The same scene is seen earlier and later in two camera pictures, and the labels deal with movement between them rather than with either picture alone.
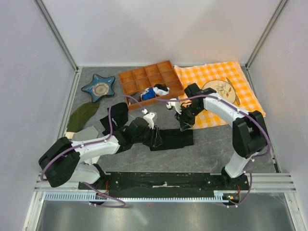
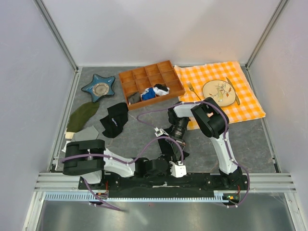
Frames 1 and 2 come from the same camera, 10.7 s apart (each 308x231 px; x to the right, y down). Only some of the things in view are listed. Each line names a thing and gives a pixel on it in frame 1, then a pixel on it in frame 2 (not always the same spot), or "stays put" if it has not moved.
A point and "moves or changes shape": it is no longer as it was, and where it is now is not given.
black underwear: [174, 138] moves or changes shape
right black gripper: [185, 123] -> [178, 139]
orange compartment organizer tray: [137, 79] stays put
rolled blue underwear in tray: [148, 93] stays put
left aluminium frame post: [57, 33] stays put
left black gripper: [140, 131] -> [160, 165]
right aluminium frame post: [268, 27] stays put
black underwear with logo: [119, 117] stays put
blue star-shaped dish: [99, 86] stays put
